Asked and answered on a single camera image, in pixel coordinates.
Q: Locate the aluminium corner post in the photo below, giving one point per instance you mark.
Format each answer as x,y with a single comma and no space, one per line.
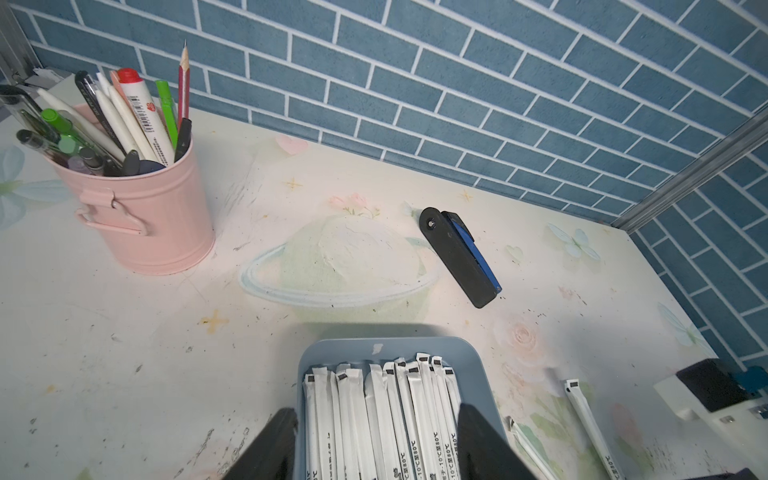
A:
724,153
18,59

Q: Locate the aluminium corner post right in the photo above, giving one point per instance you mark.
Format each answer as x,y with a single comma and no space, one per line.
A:
724,153

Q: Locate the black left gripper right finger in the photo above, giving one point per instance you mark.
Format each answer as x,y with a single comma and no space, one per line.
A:
482,453

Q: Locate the pens in cup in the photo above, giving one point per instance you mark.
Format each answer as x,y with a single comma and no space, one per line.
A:
123,131

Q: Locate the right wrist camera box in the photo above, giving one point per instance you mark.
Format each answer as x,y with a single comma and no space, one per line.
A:
716,386

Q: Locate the white straw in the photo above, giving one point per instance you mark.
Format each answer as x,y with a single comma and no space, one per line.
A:
326,425
313,465

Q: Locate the blue black stapler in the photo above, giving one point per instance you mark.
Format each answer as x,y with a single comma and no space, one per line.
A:
455,246

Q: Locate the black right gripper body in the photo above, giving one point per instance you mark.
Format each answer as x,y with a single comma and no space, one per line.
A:
742,426

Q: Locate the blue storage box tray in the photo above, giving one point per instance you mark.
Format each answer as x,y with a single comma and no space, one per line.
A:
473,383

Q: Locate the aluminium corner post left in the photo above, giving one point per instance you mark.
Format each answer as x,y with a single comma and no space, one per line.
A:
18,59

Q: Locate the white straws pile right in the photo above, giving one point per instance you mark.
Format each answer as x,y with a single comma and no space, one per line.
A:
576,397

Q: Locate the pink pen cup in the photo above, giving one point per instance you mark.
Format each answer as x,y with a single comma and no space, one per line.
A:
154,224

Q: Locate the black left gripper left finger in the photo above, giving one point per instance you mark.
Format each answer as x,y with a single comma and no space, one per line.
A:
271,455

